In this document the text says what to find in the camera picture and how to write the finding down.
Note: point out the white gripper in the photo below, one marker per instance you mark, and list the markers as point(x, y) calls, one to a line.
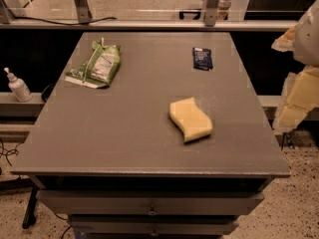
point(308, 42)

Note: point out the grey upper drawer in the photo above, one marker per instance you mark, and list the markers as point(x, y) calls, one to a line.
point(150, 203)

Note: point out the left metal bracket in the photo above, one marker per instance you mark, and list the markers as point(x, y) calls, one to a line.
point(83, 11)

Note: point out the yellow sponge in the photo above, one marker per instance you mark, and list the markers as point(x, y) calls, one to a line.
point(190, 119)

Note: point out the dark blue rxbar wrapper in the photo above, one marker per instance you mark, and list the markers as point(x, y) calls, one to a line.
point(202, 59)

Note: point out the metal bracket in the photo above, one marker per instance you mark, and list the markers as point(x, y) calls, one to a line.
point(210, 12)
point(83, 11)

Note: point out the white pump bottle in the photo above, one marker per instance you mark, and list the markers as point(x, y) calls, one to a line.
point(18, 87)

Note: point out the grey lower drawer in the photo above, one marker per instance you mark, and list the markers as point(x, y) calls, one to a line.
point(153, 226)

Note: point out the right metal bracket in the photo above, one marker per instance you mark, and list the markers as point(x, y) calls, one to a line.
point(210, 12)

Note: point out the grey drawer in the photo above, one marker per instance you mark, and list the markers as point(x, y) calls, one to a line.
point(153, 226)
point(150, 203)

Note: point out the green chip bag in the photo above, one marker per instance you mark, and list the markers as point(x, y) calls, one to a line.
point(99, 70)

